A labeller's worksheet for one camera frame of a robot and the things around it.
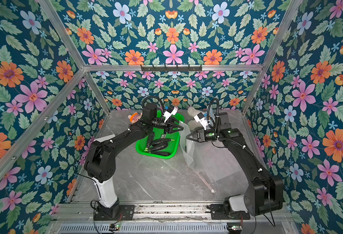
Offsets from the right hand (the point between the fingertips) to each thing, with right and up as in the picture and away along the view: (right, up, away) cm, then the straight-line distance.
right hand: (191, 135), depth 72 cm
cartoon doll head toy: (-40, +11, +35) cm, 55 cm away
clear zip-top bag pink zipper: (+5, -24, +14) cm, 29 cm away
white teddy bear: (+3, +5, +29) cm, 30 cm away
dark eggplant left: (-27, -4, +29) cm, 39 cm away
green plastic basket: (-21, -1, +32) cm, 38 cm away
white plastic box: (-58, -4, +26) cm, 64 cm away
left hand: (-4, +4, +3) cm, 7 cm away
